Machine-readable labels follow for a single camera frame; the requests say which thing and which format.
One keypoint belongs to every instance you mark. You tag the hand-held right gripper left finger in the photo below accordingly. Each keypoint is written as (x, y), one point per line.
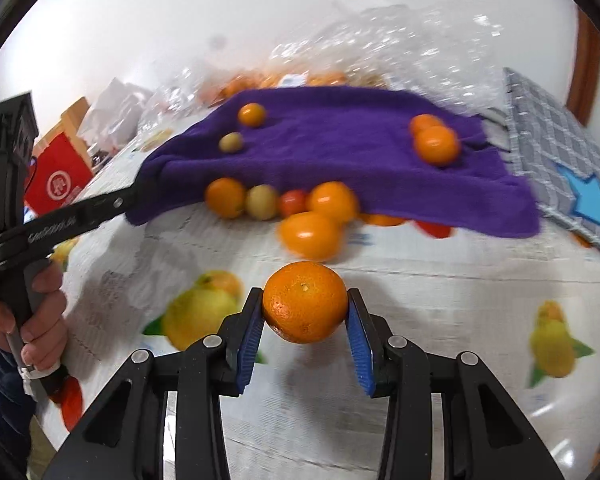
(250, 340)

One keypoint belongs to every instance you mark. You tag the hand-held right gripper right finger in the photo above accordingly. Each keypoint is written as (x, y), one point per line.
(362, 345)

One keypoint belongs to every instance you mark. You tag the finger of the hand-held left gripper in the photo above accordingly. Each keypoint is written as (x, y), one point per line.
(112, 205)

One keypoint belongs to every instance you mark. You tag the round orange mandarin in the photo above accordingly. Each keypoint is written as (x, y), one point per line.
(305, 302)
(225, 197)
(425, 121)
(436, 145)
(332, 202)
(251, 114)

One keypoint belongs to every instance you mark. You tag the oval orange mandarin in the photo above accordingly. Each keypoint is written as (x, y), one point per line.
(310, 235)

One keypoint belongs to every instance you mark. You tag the small yellow-green fruit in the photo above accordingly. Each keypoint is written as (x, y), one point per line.
(261, 201)
(231, 142)

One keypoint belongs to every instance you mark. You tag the small red tomato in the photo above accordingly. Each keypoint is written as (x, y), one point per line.
(294, 202)

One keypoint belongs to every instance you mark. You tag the purple towel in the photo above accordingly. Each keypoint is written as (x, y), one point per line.
(330, 150)

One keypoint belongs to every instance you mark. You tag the person's left forearm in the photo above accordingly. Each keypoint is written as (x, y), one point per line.
(2, 400)

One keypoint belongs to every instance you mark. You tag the person's left hand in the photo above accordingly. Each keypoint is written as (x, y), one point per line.
(47, 320)

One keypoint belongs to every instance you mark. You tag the red paper bag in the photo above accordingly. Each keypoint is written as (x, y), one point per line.
(57, 175)

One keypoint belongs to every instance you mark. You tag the fruit print tablecloth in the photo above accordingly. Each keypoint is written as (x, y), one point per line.
(430, 310)

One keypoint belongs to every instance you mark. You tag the white plastic bag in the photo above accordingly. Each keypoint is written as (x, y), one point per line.
(117, 105)

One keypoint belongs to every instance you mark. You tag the small clear plastic bag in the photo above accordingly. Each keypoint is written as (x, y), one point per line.
(180, 100)

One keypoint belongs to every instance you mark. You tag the clear bag of oranges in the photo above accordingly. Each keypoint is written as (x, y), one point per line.
(280, 81)

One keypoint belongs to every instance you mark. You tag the clear bag of brown fruit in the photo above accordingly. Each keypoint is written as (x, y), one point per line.
(372, 81)

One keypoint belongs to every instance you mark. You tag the checked cloth bag blue star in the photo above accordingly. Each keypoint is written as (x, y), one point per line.
(545, 135)

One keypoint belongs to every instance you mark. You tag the large crumpled clear plastic bag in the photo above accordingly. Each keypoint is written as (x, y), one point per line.
(390, 35)

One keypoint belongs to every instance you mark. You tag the brown wooden door frame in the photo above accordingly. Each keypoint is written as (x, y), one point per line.
(585, 65)

